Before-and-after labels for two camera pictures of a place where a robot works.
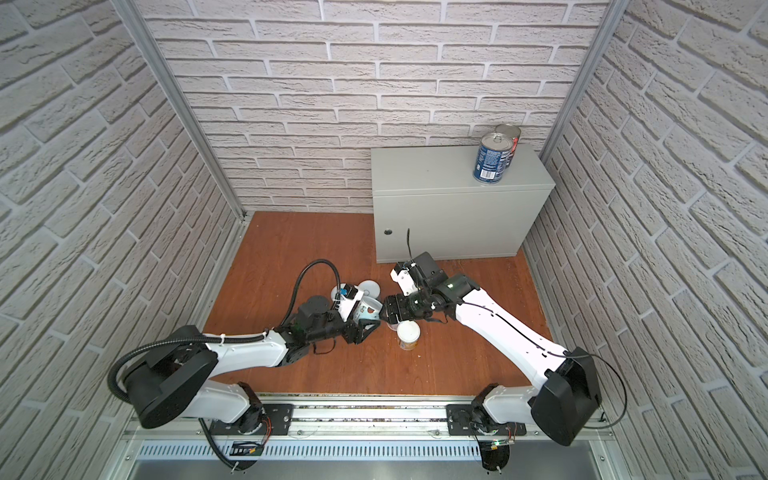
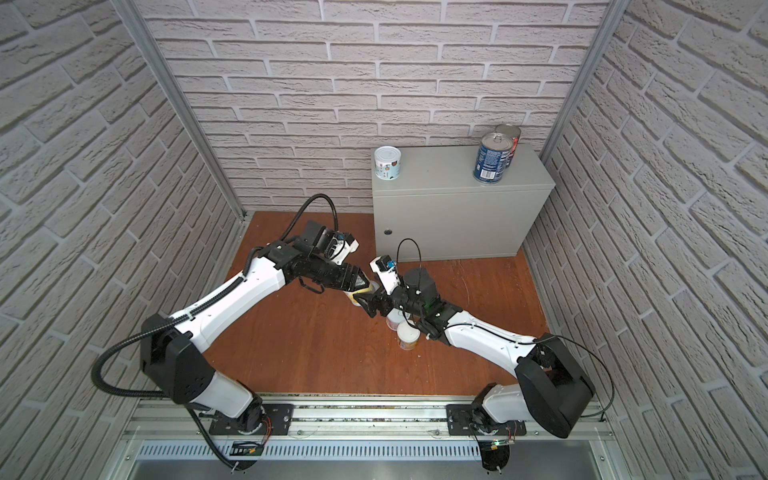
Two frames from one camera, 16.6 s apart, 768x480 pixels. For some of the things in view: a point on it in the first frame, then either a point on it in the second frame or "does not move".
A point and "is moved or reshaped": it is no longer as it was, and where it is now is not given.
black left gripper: [363, 332] -> [351, 279]
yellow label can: [338, 295] -> [372, 288]
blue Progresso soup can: [493, 158] does not move
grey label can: [368, 308] is moved or reshaped
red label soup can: [514, 133] does not move
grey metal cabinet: [426, 200] does not move
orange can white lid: [408, 333] does not move
